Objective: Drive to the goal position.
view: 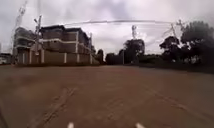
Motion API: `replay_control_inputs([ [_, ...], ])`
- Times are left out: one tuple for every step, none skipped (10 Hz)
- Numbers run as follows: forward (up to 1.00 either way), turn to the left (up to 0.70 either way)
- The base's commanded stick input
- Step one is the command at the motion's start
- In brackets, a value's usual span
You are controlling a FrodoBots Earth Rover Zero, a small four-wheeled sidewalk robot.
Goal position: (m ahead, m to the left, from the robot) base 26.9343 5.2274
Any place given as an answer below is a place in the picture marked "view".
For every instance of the row of dark trees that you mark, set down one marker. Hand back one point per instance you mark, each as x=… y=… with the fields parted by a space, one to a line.
x=191 y=46

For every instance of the brown dirt road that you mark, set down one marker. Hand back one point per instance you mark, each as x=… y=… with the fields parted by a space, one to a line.
x=108 y=96

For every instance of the robot's own part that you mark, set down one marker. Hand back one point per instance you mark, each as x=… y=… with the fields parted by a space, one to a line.
x=70 y=125
x=139 y=125

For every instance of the construction crane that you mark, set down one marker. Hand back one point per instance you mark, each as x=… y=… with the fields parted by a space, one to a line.
x=19 y=15

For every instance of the tall mast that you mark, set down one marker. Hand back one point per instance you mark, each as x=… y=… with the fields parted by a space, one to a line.
x=134 y=32

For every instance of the brown multi-storey building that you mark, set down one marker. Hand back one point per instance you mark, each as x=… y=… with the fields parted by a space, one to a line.
x=58 y=46

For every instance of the utility pole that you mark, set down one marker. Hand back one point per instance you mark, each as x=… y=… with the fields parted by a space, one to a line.
x=37 y=36

